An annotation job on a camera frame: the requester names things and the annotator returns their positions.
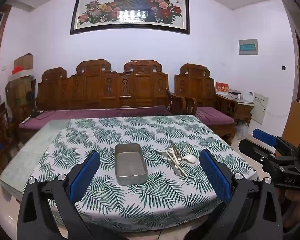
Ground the black desk fan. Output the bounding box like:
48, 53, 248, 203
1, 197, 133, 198
26, 91, 42, 119

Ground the purple sofa cushion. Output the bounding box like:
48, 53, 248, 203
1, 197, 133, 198
19, 106, 172, 130

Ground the rectangular metal tray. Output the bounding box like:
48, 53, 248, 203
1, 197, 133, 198
114, 143, 148, 186

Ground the wooden side table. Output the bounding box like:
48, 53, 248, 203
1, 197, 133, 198
234, 99, 255, 126

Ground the large cardboard box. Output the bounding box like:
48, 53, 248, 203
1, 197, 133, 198
5, 76, 37, 108

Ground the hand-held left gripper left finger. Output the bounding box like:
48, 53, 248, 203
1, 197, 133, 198
17, 151, 127, 240

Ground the white rice paddle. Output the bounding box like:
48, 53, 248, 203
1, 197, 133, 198
180, 154, 197, 164

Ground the wooden chair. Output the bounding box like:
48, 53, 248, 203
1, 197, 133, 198
0, 102, 18, 166

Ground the metal spoon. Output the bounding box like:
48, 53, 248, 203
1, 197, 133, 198
166, 154, 181, 176

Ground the framed peacock flower painting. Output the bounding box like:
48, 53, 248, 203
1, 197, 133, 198
70, 0, 190, 35

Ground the purple armchair cushion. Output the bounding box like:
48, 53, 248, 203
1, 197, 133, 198
195, 107, 235, 126

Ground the carved wooden armchair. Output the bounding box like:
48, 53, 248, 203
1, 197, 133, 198
174, 64, 238, 145

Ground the person's right hand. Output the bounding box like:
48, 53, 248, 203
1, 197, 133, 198
277, 189, 300, 233

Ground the white panel board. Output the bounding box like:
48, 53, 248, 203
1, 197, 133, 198
252, 92, 269, 125

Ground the leaf print tablecloth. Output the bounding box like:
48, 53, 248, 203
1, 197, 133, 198
29, 115, 259, 233

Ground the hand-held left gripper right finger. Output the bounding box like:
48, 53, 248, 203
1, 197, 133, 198
187, 149, 283, 240

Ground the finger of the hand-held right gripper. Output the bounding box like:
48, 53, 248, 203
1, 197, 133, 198
238, 139, 278, 166
252, 129, 299, 157

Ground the clear plastic bag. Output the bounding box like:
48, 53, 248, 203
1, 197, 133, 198
236, 121, 248, 138

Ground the wall electrical panel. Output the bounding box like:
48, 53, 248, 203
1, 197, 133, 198
239, 39, 259, 55

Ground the carved wooden sofa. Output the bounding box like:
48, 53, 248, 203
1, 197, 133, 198
19, 59, 187, 144

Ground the small cardboard box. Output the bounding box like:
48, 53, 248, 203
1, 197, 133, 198
14, 53, 34, 72

